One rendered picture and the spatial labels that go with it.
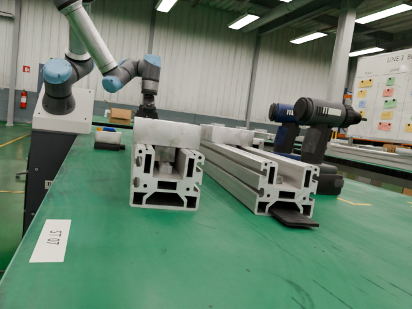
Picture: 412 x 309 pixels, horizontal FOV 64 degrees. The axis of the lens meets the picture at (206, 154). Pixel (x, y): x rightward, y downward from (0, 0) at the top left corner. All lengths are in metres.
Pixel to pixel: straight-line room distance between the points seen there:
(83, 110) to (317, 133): 1.25
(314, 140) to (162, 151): 0.39
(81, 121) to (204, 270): 1.44
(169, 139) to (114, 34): 11.97
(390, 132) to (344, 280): 3.79
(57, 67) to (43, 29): 10.92
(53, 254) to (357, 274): 0.29
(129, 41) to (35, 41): 2.96
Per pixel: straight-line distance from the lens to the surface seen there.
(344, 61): 9.46
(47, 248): 0.34
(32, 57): 12.44
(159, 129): 0.54
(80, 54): 1.67
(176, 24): 12.91
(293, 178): 0.57
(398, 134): 4.05
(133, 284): 0.28
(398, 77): 4.20
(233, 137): 0.82
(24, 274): 0.30
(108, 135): 1.11
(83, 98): 1.82
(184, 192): 0.49
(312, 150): 0.80
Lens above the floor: 0.91
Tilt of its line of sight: 6 degrees down
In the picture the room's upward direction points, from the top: 7 degrees clockwise
